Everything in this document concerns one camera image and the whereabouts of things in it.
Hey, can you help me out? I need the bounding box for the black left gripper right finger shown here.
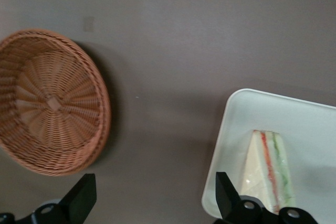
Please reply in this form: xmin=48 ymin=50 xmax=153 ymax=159
xmin=215 ymin=172 xmax=265 ymax=221

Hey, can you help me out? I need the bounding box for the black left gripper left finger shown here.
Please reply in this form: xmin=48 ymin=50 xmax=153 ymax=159
xmin=33 ymin=173 xmax=97 ymax=222

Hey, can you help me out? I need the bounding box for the triangle sandwich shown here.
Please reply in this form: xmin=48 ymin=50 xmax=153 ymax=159
xmin=237 ymin=129 xmax=297 ymax=216

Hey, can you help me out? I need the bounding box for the brown round wicker basket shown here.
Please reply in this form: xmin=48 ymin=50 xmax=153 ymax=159
xmin=0 ymin=28 xmax=112 ymax=177

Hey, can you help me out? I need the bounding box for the beige plastic tray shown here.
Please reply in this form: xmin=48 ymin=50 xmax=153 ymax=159
xmin=201 ymin=88 xmax=336 ymax=224

